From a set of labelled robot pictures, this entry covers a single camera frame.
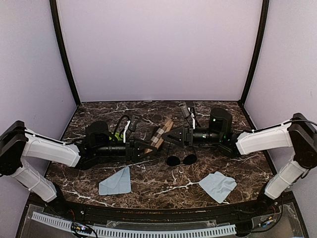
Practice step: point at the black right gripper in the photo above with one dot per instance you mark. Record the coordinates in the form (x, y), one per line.
(186, 136)

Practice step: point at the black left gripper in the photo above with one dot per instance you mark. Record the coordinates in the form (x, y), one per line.
(132, 156)

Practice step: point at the plaid brown glasses case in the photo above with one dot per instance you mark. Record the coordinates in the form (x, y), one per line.
(157, 140)

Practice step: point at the blue cleaning cloth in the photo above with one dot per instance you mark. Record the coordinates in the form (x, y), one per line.
(218, 186)
(118, 183)

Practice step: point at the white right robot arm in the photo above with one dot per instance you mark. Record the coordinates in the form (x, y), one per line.
(297, 134)

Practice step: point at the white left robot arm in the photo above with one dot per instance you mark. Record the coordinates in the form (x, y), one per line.
(18, 143)

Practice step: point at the green bowl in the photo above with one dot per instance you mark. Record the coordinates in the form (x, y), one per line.
(119, 136)

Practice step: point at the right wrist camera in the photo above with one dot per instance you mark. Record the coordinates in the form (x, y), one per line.
(187, 109)

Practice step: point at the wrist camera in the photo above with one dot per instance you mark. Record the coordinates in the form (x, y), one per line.
(130, 127)
(187, 109)

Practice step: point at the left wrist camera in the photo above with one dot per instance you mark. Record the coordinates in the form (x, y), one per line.
(130, 127)

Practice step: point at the white slotted cable duct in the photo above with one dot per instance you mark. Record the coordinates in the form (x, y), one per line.
(97, 231)

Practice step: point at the black corner frame post right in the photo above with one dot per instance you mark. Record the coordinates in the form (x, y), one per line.
(256, 52)

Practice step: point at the black corner frame post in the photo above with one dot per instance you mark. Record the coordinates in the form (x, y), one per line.
(63, 53)
(256, 52)

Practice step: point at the black corner frame post left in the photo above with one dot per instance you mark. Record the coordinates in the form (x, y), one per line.
(63, 53)

